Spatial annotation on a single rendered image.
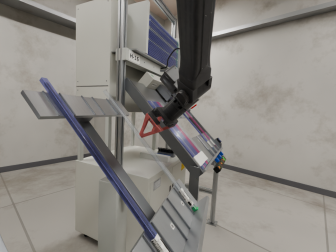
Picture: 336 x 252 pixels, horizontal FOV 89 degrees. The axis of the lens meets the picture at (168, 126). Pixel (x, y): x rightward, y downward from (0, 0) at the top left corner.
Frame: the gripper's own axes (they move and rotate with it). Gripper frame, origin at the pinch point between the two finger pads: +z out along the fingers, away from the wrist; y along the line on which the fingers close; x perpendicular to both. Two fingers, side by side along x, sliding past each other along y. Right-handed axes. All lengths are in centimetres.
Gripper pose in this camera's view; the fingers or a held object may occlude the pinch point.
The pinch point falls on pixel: (148, 132)
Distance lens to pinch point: 58.2
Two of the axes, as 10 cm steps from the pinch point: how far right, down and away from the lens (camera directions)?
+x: 6.2, 7.7, -1.2
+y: -3.1, 1.0, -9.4
